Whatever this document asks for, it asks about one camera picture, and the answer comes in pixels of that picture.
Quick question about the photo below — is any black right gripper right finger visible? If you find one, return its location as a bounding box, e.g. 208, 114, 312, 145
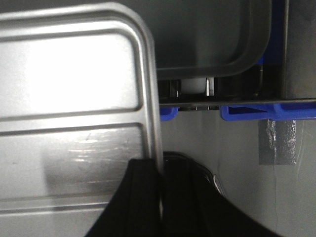
162, 152, 277, 237

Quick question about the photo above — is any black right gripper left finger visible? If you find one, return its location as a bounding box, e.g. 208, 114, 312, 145
86, 159, 161, 237

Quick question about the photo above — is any small silver ribbed tray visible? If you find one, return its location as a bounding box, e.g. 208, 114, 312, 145
0, 2, 162, 237

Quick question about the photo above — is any large grey metal tray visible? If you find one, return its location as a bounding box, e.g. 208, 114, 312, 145
135, 0, 272, 79

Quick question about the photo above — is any grey tape strip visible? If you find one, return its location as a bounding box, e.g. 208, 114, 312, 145
258, 119, 296, 165

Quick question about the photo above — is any blue bin lower left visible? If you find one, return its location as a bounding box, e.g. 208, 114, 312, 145
159, 97, 316, 121

